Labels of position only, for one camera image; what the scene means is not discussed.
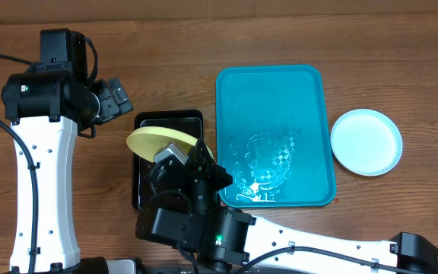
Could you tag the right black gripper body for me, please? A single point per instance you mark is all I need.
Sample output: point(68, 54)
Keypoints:
point(210, 195)

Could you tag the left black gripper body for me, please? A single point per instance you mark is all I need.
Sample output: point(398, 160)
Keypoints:
point(108, 110)

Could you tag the yellow plate tray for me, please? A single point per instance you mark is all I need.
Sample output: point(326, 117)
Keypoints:
point(146, 141)

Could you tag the light blue plate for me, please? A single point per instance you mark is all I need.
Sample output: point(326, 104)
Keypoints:
point(366, 142)

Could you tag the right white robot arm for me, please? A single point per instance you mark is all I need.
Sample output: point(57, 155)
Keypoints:
point(185, 213)

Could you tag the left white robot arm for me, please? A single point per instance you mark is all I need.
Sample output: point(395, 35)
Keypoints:
point(46, 112)

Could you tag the black water tray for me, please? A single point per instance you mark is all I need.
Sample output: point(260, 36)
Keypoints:
point(187, 121)

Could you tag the teal plastic serving tray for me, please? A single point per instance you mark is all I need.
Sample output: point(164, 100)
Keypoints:
point(273, 137)

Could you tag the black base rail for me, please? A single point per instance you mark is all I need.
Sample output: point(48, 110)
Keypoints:
point(135, 266)

